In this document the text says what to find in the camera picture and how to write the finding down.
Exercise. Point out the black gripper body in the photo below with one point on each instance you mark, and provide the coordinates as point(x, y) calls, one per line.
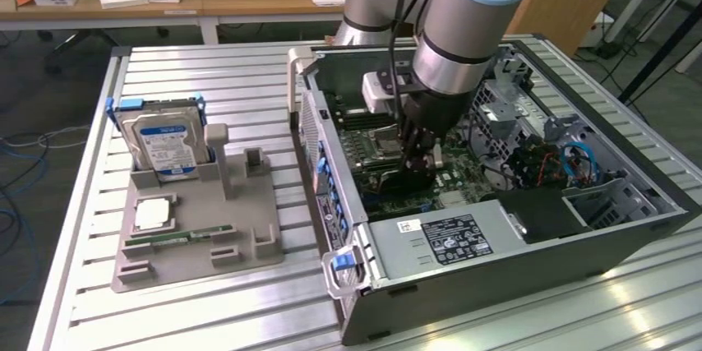
point(438, 114)

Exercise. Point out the green graphics card black fan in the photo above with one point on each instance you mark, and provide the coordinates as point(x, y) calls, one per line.
point(409, 180)

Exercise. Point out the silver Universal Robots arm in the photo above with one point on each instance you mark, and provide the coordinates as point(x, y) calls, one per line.
point(461, 38)

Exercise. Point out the CPU socket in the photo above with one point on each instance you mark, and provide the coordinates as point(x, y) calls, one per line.
point(386, 143)

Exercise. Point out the green motherboard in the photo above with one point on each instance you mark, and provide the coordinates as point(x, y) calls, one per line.
point(464, 178)

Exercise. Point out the metal drive cage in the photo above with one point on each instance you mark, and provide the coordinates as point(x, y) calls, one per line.
point(502, 121)

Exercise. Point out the silver chipset heatsink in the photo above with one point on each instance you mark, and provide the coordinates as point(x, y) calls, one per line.
point(453, 199)

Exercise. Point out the grey power supply unit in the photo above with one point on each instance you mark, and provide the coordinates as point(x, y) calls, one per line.
point(401, 252)

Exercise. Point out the blue plastic case latch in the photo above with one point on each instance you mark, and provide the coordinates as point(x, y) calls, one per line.
point(341, 262)

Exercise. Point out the black open PC case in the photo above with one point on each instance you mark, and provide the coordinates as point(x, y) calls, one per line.
point(494, 285)

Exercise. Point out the white floor cabinet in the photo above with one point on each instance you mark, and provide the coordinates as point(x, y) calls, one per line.
point(596, 36)

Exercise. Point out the wooden cabinet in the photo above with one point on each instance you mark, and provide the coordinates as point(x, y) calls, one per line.
point(576, 6)

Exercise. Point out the black tripod stand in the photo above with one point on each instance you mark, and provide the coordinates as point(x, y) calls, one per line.
point(638, 84)

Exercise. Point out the grey metal disk bay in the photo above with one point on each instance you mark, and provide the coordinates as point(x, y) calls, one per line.
point(625, 203)

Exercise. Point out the hard disk in blue caddy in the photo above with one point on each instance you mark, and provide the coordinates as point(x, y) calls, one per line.
point(167, 149)

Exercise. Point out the green RAM stick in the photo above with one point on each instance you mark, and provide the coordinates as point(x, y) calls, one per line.
point(175, 237)

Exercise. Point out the grey plastic parts rack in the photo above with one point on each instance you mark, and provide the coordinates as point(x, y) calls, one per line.
point(193, 260)

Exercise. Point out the silver CPU chip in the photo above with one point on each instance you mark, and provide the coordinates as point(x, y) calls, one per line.
point(151, 216)

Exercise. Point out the white paper label strip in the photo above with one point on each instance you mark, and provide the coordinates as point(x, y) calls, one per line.
point(181, 12)

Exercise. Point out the black office chair base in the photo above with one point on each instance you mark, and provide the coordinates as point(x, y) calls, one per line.
point(71, 40)

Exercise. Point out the wooden desk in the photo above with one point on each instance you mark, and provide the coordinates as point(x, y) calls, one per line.
point(82, 13)

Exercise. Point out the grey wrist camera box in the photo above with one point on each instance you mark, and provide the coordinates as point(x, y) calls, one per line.
point(378, 94)

